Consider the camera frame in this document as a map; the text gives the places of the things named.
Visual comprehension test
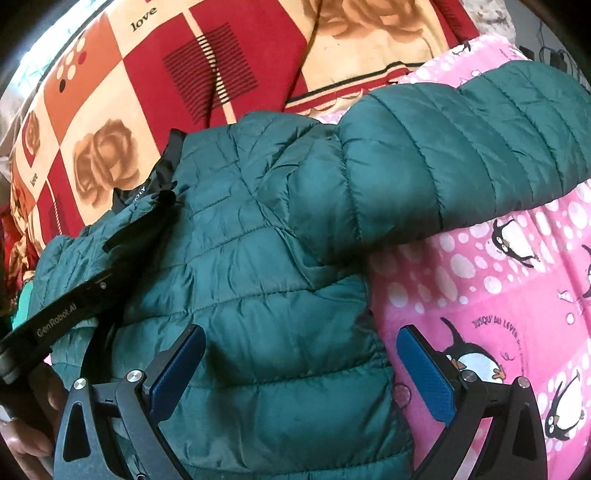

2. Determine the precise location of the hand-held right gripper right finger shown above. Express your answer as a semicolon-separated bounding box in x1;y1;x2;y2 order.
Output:
396;324;549;480

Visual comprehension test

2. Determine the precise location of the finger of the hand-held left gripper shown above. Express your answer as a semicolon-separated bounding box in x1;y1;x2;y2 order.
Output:
102;196;179;254

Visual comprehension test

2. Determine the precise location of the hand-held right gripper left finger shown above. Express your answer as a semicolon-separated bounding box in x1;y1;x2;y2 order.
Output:
53;324;207;480

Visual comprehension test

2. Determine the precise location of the green puffer jacket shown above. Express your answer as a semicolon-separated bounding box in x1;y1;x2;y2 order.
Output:
28;60;591;480

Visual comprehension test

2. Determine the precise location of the person's left hand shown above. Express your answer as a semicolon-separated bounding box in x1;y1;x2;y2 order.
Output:
0;362;69;472

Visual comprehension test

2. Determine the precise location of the teal cloth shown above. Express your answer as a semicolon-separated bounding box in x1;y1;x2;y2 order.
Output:
11;279;38;328

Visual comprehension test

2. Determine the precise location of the red floral cloth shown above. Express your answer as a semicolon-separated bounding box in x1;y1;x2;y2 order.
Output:
0;203;42;287

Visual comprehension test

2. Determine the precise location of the pink penguin printed blanket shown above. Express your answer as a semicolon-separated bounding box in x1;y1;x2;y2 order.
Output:
318;37;591;480

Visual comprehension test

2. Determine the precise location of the red rose printed blanket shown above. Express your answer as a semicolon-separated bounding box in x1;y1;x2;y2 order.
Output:
9;0;481;264

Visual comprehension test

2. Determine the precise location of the black power adapter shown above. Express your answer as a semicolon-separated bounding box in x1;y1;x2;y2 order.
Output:
540;44;578;75

